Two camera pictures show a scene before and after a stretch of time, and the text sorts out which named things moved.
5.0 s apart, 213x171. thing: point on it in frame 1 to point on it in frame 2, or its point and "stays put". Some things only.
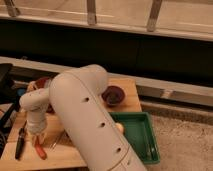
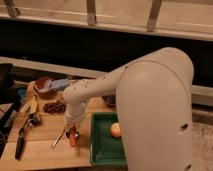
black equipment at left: (10, 75) stays put
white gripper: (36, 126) to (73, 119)
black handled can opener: (20, 141) stays put
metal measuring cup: (63, 138) stays put
